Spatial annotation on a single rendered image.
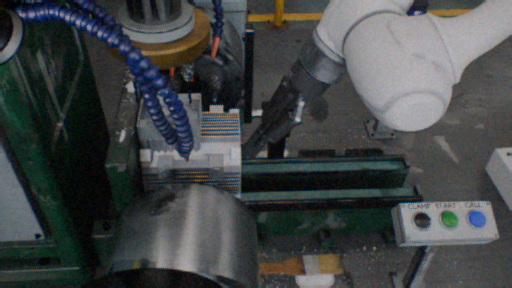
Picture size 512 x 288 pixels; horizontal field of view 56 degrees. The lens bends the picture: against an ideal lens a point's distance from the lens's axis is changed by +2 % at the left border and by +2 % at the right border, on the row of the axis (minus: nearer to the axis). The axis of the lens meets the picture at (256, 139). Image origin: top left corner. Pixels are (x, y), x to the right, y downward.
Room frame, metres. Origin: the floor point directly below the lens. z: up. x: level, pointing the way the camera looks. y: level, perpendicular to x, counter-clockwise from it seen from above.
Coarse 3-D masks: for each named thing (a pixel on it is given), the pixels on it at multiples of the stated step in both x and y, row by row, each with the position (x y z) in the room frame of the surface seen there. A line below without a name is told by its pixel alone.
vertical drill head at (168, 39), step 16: (128, 0) 0.69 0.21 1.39; (144, 0) 0.68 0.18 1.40; (160, 0) 0.68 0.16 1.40; (176, 0) 0.70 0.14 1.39; (128, 16) 0.70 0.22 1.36; (144, 16) 0.68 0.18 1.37; (160, 16) 0.68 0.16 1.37; (176, 16) 0.70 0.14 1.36; (192, 16) 0.72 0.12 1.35; (128, 32) 0.67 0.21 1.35; (144, 32) 0.66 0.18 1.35; (160, 32) 0.66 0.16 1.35; (176, 32) 0.67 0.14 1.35; (192, 32) 0.70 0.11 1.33; (208, 32) 0.71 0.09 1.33; (112, 48) 0.66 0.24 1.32; (144, 48) 0.64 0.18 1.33; (160, 48) 0.64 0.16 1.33; (176, 48) 0.65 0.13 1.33; (192, 48) 0.66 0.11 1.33; (160, 64) 0.63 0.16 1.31; (176, 64) 0.64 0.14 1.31; (192, 64) 0.68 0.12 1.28
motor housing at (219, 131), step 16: (208, 112) 0.81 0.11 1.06; (208, 128) 0.71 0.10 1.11; (224, 128) 0.71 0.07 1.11; (208, 144) 0.69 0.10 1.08; (224, 144) 0.69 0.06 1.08; (240, 144) 0.69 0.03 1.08; (176, 160) 0.66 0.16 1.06; (192, 160) 0.66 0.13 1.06; (224, 160) 0.67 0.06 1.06; (240, 160) 0.67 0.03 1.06; (144, 176) 0.63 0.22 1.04; (176, 176) 0.63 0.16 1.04; (192, 176) 0.64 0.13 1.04; (208, 176) 0.64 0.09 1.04; (224, 176) 0.64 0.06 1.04; (240, 176) 0.66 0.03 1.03
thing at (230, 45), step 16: (208, 16) 1.07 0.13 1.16; (224, 32) 1.03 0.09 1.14; (208, 48) 0.94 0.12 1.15; (224, 48) 0.96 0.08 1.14; (240, 48) 1.05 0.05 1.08; (208, 64) 0.93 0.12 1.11; (224, 64) 0.94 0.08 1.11; (240, 64) 0.96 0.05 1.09; (176, 80) 0.92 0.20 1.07; (208, 80) 0.93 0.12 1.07; (224, 80) 0.94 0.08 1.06; (240, 80) 0.94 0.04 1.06; (208, 96) 0.93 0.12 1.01; (224, 96) 0.94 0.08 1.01; (240, 96) 0.95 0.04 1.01; (224, 112) 0.94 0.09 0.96
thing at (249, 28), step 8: (248, 24) 0.88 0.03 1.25; (248, 32) 0.86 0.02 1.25; (248, 40) 0.86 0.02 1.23; (248, 48) 0.86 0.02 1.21; (248, 56) 0.86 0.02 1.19; (248, 64) 0.86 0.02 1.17; (248, 72) 0.86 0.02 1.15; (248, 80) 0.86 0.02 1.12; (248, 88) 0.86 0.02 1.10; (248, 96) 0.86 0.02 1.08; (248, 104) 0.86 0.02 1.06; (248, 112) 0.86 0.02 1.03; (248, 120) 0.86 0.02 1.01
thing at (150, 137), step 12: (180, 96) 0.77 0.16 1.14; (192, 96) 0.77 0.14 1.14; (144, 108) 0.75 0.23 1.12; (192, 108) 0.76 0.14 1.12; (168, 120) 0.71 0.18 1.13; (144, 132) 0.67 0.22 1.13; (156, 132) 0.67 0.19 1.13; (192, 132) 0.68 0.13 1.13; (144, 144) 0.66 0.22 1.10; (156, 144) 0.67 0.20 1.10; (168, 144) 0.67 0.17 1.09
